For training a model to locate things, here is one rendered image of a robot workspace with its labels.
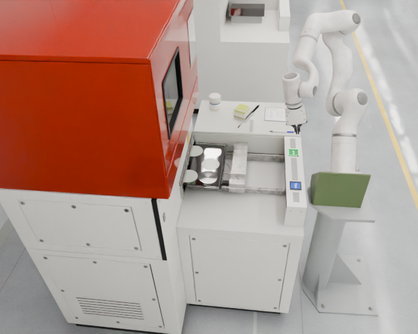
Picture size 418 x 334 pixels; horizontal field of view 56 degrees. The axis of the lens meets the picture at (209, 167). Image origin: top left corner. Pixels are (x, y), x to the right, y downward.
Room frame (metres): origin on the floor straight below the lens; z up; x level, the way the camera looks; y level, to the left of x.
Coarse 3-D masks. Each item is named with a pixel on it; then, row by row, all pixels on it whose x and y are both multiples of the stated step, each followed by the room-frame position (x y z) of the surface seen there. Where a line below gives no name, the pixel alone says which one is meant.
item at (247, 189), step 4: (192, 188) 1.52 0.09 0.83; (196, 188) 1.52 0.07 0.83; (200, 188) 1.52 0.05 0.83; (224, 188) 1.50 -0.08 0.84; (228, 188) 1.50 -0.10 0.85; (248, 188) 1.48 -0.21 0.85; (252, 188) 1.48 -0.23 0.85; (256, 188) 1.48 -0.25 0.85; (260, 188) 1.48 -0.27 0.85; (264, 188) 1.48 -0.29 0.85; (268, 188) 1.48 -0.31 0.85; (272, 188) 1.48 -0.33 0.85; (276, 188) 1.47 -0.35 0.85; (244, 192) 1.48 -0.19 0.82; (248, 192) 1.48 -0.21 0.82; (252, 192) 1.48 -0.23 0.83; (256, 192) 1.47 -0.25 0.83; (260, 192) 1.47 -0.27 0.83; (264, 192) 1.47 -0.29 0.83; (268, 192) 1.46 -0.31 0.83; (272, 192) 1.46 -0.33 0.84; (276, 192) 1.46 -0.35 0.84; (280, 192) 1.45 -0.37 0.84
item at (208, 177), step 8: (200, 144) 1.82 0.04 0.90; (208, 144) 1.81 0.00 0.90; (208, 152) 1.74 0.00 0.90; (216, 152) 1.74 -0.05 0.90; (192, 160) 1.68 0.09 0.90; (200, 160) 1.67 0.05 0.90; (192, 168) 1.61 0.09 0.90; (200, 168) 1.60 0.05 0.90; (216, 168) 1.60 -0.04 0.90; (200, 176) 1.54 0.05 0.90; (208, 176) 1.54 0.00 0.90; (216, 176) 1.54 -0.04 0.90; (192, 184) 1.48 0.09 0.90; (200, 184) 1.48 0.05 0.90; (208, 184) 1.48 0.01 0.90; (216, 184) 1.47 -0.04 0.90
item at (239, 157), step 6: (234, 150) 1.77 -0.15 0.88; (240, 150) 1.77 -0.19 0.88; (246, 150) 1.77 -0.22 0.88; (234, 156) 1.72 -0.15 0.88; (240, 156) 1.72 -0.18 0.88; (246, 156) 1.71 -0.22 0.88; (234, 162) 1.67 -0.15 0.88; (240, 162) 1.66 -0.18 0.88; (246, 162) 1.67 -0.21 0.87; (234, 168) 1.61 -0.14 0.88; (240, 168) 1.61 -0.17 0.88; (234, 192) 1.46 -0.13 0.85; (240, 192) 1.45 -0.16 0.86
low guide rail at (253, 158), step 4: (228, 156) 1.77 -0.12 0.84; (232, 156) 1.76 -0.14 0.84; (248, 156) 1.75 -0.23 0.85; (252, 156) 1.75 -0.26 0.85; (256, 156) 1.74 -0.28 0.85; (260, 156) 1.74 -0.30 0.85; (264, 156) 1.74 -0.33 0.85; (268, 156) 1.74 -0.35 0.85; (272, 156) 1.74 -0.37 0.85; (276, 156) 1.74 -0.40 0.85; (280, 156) 1.73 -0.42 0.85; (252, 160) 1.74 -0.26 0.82; (256, 160) 1.74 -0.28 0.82; (260, 160) 1.74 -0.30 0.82; (264, 160) 1.73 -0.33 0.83; (268, 160) 1.73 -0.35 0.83; (272, 160) 1.73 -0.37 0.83; (276, 160) 1.72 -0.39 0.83; (280, 160) 1.72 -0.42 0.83
